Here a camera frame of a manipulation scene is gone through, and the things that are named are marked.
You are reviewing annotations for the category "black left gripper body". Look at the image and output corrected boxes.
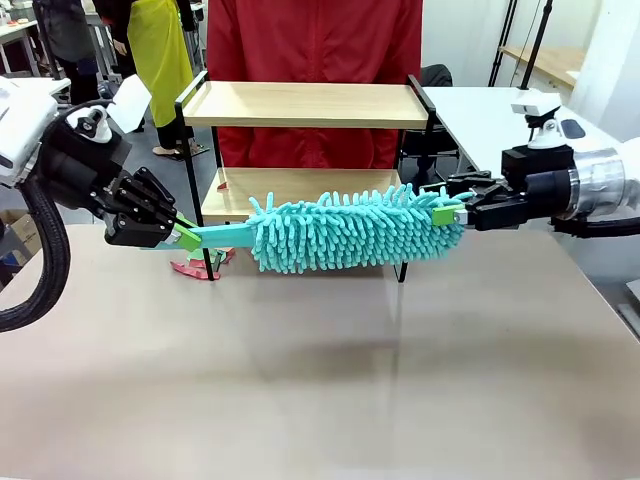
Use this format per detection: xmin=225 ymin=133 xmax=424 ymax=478
xmin=37 ymin=122 xmax=134 ymax=214

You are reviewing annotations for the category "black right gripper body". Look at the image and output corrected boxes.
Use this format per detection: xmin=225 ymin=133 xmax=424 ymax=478
xmin=467 ymin=146 xmax=574 ymax=231

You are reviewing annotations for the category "teal chenille duster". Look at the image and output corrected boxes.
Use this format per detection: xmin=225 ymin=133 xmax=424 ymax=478
xmin=192 ymin=182 xmax=477 ymax=276

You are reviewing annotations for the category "two-tier wood and metal shelf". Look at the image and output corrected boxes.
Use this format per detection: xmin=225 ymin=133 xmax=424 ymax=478
xmin=174 ymin=69 xmax=439 ymax=284

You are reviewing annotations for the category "large white table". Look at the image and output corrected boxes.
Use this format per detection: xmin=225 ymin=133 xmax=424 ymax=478
xmin=419 ymin=85 xmax=621 ymax=231

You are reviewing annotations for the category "small white table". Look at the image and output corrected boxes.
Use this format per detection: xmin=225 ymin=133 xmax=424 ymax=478
xmin=29 ymin=76 xmax=72 ymax=99

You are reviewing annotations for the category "brown cardboard box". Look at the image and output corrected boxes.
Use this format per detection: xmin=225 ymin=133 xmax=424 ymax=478
xmin=0 ymin=208 xmax=39 ymax=281

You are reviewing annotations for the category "black office chair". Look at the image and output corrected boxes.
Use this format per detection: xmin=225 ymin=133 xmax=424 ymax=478
xmin=399 ymin=63 xmax=461 ymax=176

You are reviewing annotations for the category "person in yellow apron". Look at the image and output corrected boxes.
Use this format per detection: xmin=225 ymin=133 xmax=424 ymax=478
xmin=92 ymin=0 xmax=199 ymax=159

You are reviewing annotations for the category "person in dark clothes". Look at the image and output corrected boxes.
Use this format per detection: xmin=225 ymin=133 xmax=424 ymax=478
xmin=32 ymin=0 xmax=101 ymax=109

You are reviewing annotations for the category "light wooden table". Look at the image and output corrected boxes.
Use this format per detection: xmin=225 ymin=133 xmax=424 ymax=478
xmin=499 ymin=45 xmax=586 ymax=91

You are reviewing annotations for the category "white background desk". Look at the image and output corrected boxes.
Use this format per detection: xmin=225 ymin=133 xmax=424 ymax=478
xmin=0 ymin=19 xmax=41 ymax=76

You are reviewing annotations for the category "thick black stand pole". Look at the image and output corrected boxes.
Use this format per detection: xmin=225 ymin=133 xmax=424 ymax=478
xmin=517 ymin=0 xmax=555 ymax=91

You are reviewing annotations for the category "thin black tripod stand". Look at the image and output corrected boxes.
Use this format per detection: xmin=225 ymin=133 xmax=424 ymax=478
xmin=487 ymin=0 xmax=520 ymax=89

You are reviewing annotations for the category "person in red jacket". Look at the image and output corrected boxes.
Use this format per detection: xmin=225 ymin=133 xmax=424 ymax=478
xmin=205 ymin=0 xmax=424 ymax=174

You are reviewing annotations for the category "black braided cable sleeve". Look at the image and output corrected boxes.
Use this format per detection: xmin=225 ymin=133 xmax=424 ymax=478
xmin=0 ymin=182 xmax=72 ymax=334
xmin=549 ymin=213 xmax=640 ymax=240

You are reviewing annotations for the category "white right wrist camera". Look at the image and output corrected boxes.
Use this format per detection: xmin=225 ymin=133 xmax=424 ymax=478
xmin=509 ymin=91 xmax=575 ymax=151

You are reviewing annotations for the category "grey metal table rail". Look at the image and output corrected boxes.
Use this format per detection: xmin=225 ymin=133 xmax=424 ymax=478
xmin=617 ymin=278 xmax=640 ymax=344

